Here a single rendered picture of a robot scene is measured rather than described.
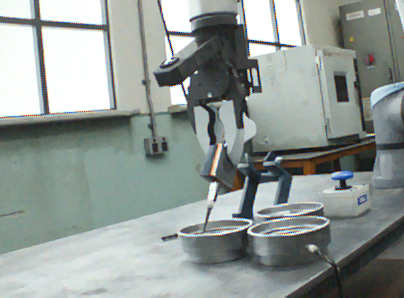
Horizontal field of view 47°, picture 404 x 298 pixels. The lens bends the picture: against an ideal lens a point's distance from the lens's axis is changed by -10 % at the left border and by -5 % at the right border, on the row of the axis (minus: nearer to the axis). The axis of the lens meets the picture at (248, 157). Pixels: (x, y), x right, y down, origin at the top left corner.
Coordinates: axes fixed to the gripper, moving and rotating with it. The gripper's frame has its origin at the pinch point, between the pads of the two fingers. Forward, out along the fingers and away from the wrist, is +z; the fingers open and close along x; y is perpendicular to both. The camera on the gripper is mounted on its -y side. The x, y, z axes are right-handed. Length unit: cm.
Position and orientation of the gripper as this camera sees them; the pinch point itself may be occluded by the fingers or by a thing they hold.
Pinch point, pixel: (221, 158)
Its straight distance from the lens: 70.2
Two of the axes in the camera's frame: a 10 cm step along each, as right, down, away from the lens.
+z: 1.3, 9.9, 0.6
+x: -8.1, 0.7, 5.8
